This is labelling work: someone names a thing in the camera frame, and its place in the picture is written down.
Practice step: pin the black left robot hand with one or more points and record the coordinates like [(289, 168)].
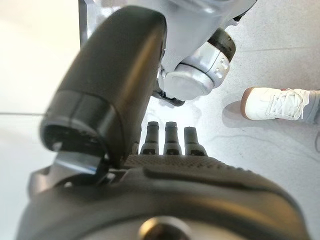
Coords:
[(150, 200)]

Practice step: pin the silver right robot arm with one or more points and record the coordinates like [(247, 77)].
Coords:
[(195, 62)]

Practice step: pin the white sneaker gum sole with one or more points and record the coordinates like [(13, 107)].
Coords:
[(262, 105)]

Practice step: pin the white counter cabinet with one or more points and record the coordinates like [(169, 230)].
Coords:
[(30, 62)]

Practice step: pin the grey trouser leg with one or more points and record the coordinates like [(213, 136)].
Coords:
[(313, 107)]

